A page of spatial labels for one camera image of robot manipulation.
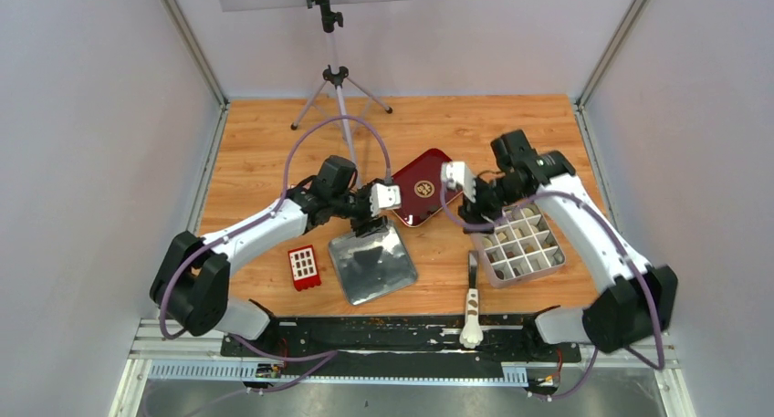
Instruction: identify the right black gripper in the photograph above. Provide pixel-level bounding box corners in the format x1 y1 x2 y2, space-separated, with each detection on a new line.
456 174 524 234

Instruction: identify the silver compartment tin box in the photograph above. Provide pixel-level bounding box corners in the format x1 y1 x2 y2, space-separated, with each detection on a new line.
471 203 566 289

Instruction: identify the red lacquer tray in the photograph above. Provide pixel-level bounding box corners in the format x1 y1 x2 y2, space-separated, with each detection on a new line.
392 148 451 228

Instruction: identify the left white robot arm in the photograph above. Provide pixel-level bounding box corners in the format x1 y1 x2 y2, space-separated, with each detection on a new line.
149 156 401 356

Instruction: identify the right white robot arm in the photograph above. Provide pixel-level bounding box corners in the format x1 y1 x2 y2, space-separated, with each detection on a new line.
440 130 678 360

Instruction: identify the silver tin lid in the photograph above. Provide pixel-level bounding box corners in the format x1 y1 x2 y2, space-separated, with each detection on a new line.
328 221 418 306

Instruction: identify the red small box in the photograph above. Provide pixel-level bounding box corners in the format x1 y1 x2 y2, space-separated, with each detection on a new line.
288 245 322 291

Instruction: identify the grey tripod stand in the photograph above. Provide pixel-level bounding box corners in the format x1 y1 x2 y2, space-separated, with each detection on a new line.
290 0 393 130

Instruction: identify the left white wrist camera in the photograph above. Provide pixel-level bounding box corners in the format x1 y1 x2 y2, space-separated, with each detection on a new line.
370 182 403 217

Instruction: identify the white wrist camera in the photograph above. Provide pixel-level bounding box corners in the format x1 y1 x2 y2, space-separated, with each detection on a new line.
370 182 403 217
440 162 477 203

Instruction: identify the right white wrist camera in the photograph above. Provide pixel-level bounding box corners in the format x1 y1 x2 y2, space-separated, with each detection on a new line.
440 162 477 203

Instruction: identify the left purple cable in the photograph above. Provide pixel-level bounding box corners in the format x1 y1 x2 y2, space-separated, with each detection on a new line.
158 114 393 364

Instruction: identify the purple cable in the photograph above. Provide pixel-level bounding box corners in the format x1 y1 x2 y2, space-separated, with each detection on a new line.
438 181 666 401
158 114 393 364

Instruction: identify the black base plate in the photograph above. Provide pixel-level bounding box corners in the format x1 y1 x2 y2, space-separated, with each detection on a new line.
220 314 581 379

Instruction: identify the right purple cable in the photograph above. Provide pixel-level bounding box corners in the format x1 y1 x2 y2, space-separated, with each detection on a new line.
438 181 666 401

